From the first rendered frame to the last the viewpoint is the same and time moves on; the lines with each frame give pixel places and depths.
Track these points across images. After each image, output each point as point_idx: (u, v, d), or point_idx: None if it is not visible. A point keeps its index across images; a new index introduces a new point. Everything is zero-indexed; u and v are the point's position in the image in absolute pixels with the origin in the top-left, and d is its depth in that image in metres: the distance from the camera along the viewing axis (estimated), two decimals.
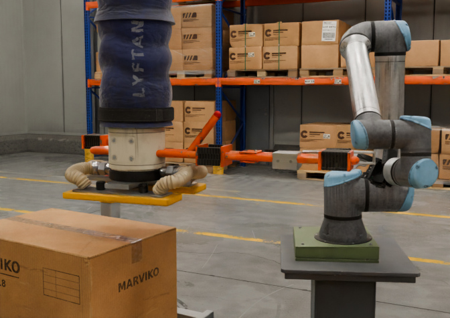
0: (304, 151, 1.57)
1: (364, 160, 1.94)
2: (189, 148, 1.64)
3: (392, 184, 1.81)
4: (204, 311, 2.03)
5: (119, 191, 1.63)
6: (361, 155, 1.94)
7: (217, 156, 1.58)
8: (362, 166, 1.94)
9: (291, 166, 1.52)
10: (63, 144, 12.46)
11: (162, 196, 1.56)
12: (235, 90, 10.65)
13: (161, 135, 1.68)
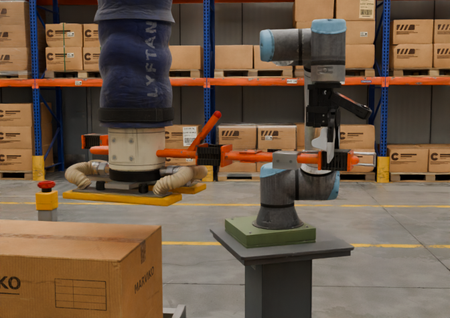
0: (303, 151, 1.57)
1: None
2: (189, 148, 1.64)
3: (311, 76, 1.52)
4: (177, 306, 2.08)
5: (119, 191, 1.63)
6: None
7: (217, 156, 1.58)
8: None
9: (291, 166, 1.52)
10: None
11: (162, 196, 1.56)
12: (49, 92, 10.18)
13: (161, 135, 1.68)
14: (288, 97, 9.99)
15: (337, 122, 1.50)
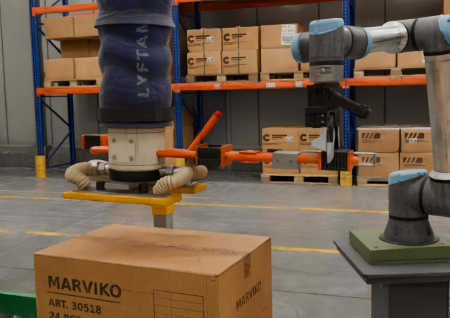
0: (303, 151, 1.57)
1: None
2: (189, 148, 1.64)
3: (309, 77, 1.52)
4: None
5: (119, 191, 1.63)
6: None
7: (217, 156, 1.58)
8: None
9: (291, 166, 1.52)
10: (7, 156, 11.85)
11: (162, 196, 1.56)
12: (191, 96, 10.53)
13: (161, 135, 1.68)
14: None
15: (337, 122, 1.50)
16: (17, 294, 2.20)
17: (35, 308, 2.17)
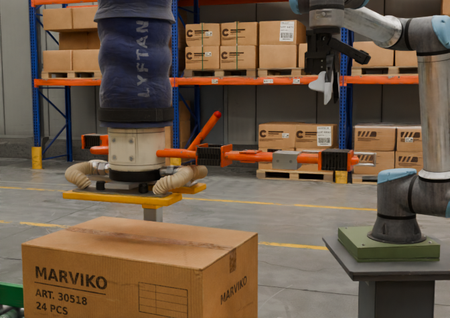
0: (303, 151, 1.57)
1: None
2: (189, 148, 1.64)
3: (309, 23, 1.50)
4: None
5: (119, 191, 1.63)
6: None
7: (217, 156, 1.58)
8: None
9: (291, 166, 1.52)
10: (4, 147, 11.85)
11: (162, 196, 1.56)
12: (188, 90, 10.53)
13: (161, 135, 1.68)
14: None
15: (336, 67, 1.48)
16: (7, 284, 2.22)
17: None
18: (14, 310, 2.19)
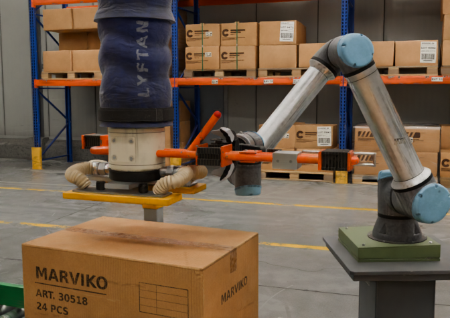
0: (303, 151, 1.57)
1: None
2: (189, 148, 1.64)
3: None
4: None
5: (119, 191, 1.63)
6: (231, 173, 1.70)
7: (217, 156, 1.58)
8: None
9: (291, 166, 1.52)
10: (4, 147, 11.84)
11: (162, 196, 1.56)
12: (189, 90, 10.53)
13: (161, 135, 1.68)
14: (433, 96, 9.28)
15: (236, 148, 1.71)
16: (7, 284, 2.22)
17: None
18: (14, 311, 2.19)
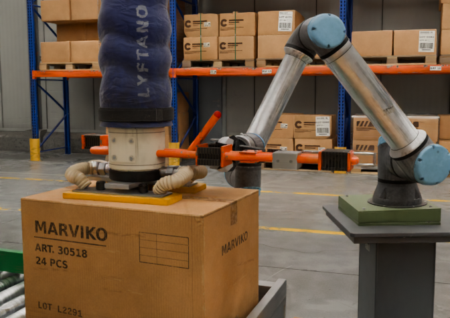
0: (303, 151, 1.57)
1: None
2: (189, 148, 1.64)
3: None
4: (277, 280, 1.94)
5: (119, 191, 1.63)
6: (228, 171, 1.69)
7: (217, 156, 1.58)
8: (219, 163, 1.70)
9: (291, 166, 1.52)
10: (2, 140, 11.82)
11: (162, 196, 1.56)
12: (187, 82, 10.52)
13: (161, 135, 1.68)
14: (432, 87, 9.28)
15: (236, 149, 1.71)
16: (5, 250, 2.21)
17: (23, 264, 2.17)
18: (13, 276, 2.18)
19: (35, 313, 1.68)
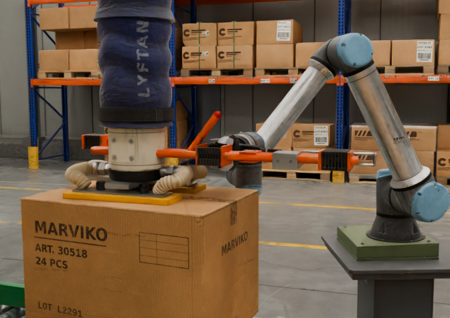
0: (303, 151, 1.57)
1: None
2: (189, 148, 1.64)
3: None
4: None
5: (119, 191, 1.63)
6: (229, 170, 1.69)
7: (217, 156, 1.58)
8: (220, 162, 1.70)
9: (291, 166, 1.52)
10: (1, 146, 11.82)
11: (162, 196, 1.56)
12: (185, 90, 10.53)
13: (161, 135, 1.68)
14: (430, 96, 9.31)
15: (236, 148, 1.71)
16: (6, 284, 2.22)
17: (24, 298, 2.18)
18: (13, 310, 2.19)
19: (35, 313, 1.68)
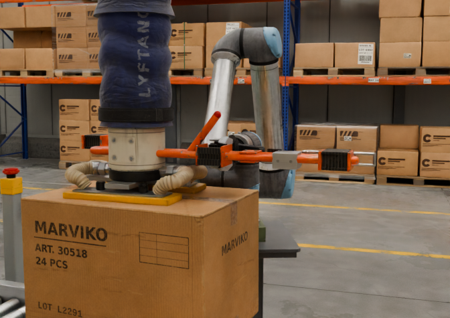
0: (303, 151, 1.57)
1: None
2: (189, 148, 1.64)
3: None
4: None
5: (119, 191, 1.63)
6: (228, 170, 1.69)
7: (217, 156, 1.58)
8: (219, 162, 1.70)
9: (291, 166, 1.52)
10: None
11: (162, 196, 1.56)
12: None
13: (161, 135, 1.68)
14: (376, 97, 9.60)
15: (235, 148, 1.71)
16: None
17: None
18: None
19: (35, 313, 1.68)
